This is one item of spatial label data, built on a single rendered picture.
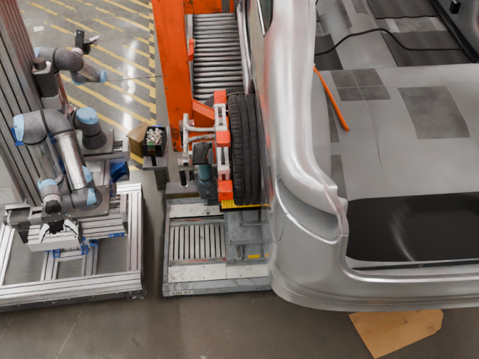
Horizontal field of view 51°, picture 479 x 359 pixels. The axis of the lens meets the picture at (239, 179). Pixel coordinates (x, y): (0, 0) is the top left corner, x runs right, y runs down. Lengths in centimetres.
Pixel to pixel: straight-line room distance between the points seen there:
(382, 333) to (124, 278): 162
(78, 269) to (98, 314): 31
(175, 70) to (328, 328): 183
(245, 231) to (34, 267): 138
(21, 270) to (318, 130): 207
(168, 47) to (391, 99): 135
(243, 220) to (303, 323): 77
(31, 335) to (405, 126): 258
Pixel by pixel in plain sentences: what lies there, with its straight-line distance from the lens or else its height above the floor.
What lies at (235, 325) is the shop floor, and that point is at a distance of 325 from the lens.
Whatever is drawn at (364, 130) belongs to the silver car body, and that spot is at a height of 104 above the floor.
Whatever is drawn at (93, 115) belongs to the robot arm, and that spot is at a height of 104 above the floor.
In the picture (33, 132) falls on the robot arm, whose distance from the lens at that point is 247.
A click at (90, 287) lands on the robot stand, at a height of 23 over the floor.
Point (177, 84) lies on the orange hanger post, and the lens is 314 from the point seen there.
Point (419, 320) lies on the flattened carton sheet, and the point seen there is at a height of 1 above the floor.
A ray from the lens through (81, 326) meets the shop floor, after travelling 341.
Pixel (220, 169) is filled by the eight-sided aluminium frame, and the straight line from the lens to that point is 272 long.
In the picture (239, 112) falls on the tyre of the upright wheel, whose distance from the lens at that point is 274.
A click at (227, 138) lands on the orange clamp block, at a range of 264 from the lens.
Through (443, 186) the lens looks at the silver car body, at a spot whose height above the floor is 91.
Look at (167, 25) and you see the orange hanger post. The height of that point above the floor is 148.
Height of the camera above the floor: 289
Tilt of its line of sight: 46 degrees down
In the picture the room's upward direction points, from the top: 1 degrees counter-clockwise
